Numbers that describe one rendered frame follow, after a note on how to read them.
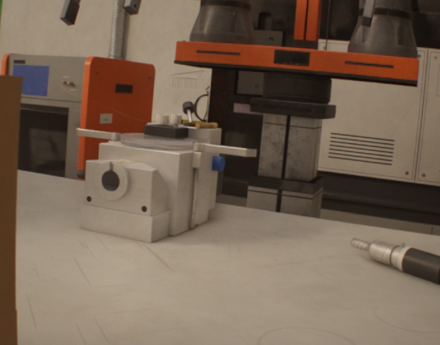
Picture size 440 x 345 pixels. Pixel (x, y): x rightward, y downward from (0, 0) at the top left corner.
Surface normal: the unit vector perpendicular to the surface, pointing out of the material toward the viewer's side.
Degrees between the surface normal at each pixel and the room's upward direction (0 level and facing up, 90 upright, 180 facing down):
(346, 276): 0
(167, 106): 90
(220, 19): 73
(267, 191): 90
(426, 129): 90
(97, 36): 90
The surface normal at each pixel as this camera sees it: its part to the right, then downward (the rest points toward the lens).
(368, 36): -0.62, -0.27
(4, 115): 0.90, 0.13
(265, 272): 0.08, -0.99
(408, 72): -0.32, 0.09
